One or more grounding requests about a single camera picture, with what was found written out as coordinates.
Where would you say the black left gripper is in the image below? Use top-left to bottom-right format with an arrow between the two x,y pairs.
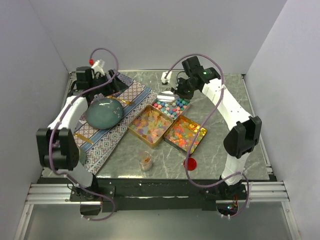
89,70 -> 129,98

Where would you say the metal scoop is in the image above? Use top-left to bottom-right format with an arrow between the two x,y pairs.
156,88 -> 179,103

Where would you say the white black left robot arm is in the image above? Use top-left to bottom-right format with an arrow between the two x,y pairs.
36,66 -> 119,201

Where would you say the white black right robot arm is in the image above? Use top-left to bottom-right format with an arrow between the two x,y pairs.
171,53 -> 262,200

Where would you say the pink tin of star candies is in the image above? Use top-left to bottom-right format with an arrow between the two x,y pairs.
151,97 -> 191,120

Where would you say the dark tin of gummy candies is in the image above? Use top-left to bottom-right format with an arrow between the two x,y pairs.
164,115 -> 208,155

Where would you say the gold tin of popsicle candies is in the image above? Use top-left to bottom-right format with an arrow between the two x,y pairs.
128,105 -> 174,149

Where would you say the gold fork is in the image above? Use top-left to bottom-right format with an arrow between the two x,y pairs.
107,95 -> 135,105

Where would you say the teal ceramic plate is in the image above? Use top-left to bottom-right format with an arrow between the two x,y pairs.
85,98 -> 124,130

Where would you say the gold knife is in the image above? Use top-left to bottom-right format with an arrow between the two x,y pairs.
74,132 -> 94,145

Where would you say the patterned paper placemat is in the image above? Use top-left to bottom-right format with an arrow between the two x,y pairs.
73,73 -> 157,174

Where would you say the red jar lid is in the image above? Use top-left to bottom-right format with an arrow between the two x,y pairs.
183,157 -> 197,171

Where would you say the clear glass jar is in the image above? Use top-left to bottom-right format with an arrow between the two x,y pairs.
138,151 -> 153,172

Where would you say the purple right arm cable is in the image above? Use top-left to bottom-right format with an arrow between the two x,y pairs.
165,52 -> 251,218

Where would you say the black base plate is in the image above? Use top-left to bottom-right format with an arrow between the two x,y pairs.
37,177 -> 268,216

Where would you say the aluminium rail frame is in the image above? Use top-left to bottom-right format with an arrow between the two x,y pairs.
17,74 -> 302,240

